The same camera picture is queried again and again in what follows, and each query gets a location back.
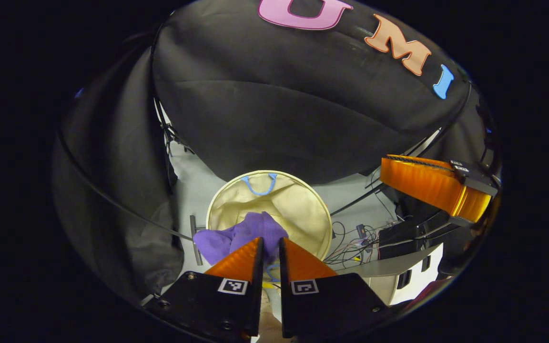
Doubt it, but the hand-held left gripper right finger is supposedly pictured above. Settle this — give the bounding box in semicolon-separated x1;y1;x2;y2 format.
278;236;393;340

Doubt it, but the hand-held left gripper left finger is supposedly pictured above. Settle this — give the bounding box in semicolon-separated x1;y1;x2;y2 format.
145;236;264;342

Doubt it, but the purple collared shirt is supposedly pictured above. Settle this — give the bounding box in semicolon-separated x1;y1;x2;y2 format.
193;211;289;267

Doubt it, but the beige round laundry hamper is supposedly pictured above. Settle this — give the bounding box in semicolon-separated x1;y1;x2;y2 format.
205;170;334;286

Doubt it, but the black equipment box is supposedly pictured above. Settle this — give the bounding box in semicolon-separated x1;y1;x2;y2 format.
378;220;447;260

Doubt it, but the white box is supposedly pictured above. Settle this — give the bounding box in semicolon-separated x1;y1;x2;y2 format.
370;243;445;305

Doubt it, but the black backdrop cloth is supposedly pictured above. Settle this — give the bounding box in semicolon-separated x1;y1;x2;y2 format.
53;0;499;305

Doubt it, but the tangle of thin cables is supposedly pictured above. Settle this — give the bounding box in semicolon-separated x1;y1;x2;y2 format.
325;219;399;265

